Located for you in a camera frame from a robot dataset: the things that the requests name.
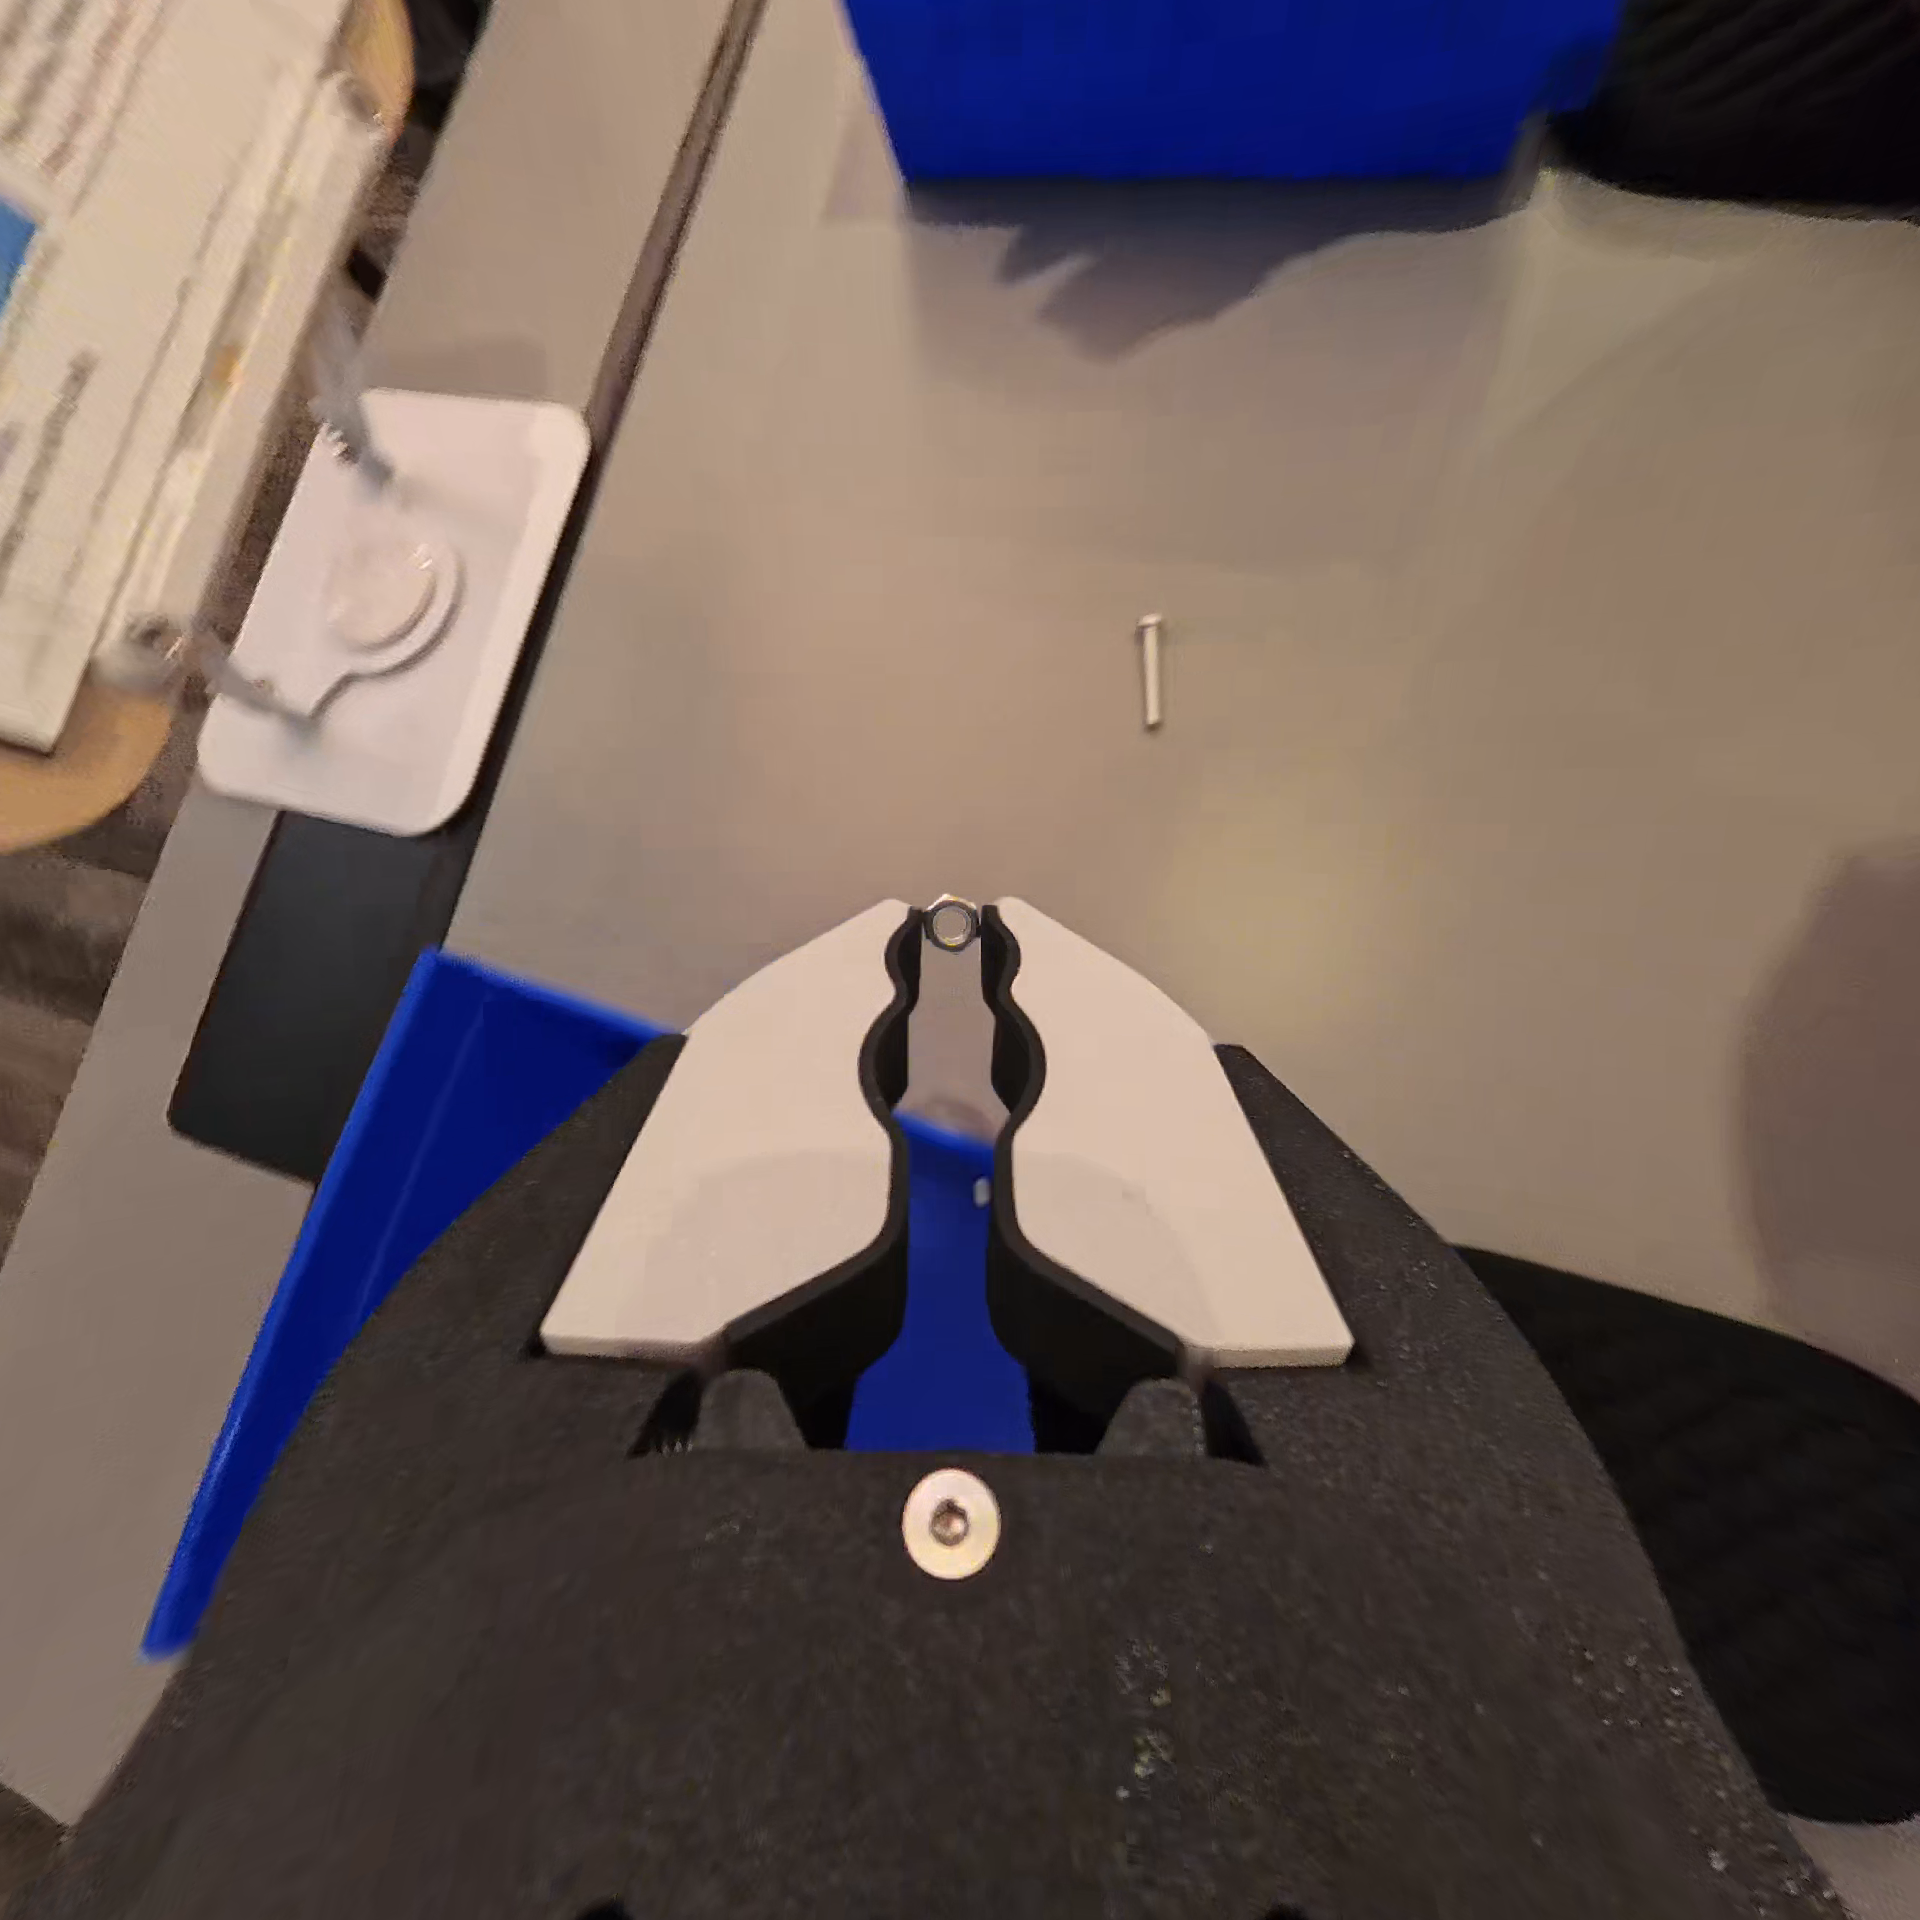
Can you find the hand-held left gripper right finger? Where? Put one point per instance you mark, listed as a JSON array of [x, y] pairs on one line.
[[1155, 1200]]

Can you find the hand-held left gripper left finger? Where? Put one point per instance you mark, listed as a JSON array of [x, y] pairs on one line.
[[735, 1184]]

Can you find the blue plastic bin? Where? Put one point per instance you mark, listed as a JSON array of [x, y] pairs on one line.
[[388, 1141], [1200, 107]]

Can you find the short silver bolt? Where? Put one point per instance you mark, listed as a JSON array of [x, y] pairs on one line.
[[1152, 683]]

